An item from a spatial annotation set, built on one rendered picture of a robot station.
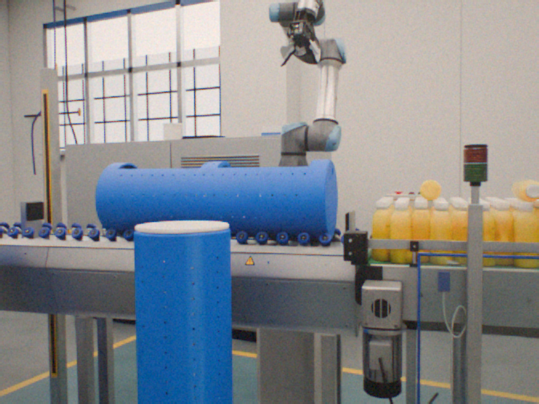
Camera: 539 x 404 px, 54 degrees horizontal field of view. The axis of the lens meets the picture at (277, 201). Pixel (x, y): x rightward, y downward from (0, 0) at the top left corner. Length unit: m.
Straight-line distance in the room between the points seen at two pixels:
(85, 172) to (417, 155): 2.72
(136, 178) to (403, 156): 2.96
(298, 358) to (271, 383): 0.19
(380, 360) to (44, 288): 1.37
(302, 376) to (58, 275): 1.08
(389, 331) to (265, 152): 2.25
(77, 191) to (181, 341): 3.24
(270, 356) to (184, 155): 1.96
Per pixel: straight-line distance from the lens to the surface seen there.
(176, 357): 1.56
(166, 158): 4.06
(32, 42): 7.14
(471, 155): 1.50
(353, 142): 4.72
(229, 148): 3.75
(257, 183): 1.84
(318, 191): 1.78
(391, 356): 1.58
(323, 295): 1.84
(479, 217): 1.52
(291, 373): 2.41
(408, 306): 1.70
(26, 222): 2.43
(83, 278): 2.20
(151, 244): 1.51
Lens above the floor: 1.19
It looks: 3 degrees down
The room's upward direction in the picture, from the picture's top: 1 degrees counter-clockwise
